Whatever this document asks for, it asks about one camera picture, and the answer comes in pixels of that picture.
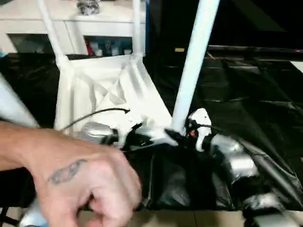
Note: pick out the white flat board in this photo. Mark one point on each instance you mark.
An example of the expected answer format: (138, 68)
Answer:
(297, 65)

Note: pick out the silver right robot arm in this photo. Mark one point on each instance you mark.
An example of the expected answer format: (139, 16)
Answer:
(241, 160)

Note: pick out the white plastic table top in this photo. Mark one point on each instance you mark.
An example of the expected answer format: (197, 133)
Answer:
(78, 94)

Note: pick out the small tan label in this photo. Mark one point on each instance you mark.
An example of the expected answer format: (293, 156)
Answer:
(179, 49)

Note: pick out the white cabinet with glass doors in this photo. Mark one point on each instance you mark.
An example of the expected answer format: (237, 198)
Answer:
(23, 26)

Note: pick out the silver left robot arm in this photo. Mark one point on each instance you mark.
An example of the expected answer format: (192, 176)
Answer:
(97, 132)

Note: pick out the white plastic table leg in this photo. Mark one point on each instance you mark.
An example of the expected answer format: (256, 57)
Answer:
(14, 104)
(138, 28)
(194, 59)
(55, 40)

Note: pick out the bare person forearm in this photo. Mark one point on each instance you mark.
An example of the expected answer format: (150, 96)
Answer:
(16, 146)

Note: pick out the black metal stand frame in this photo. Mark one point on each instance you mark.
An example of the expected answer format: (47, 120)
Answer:
(9, 216)

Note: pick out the tattooed bare person hand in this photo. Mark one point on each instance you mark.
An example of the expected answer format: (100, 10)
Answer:
(82, 184)

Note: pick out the clear bag of dark parts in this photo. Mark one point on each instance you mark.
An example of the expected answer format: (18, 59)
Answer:
(88, 6)

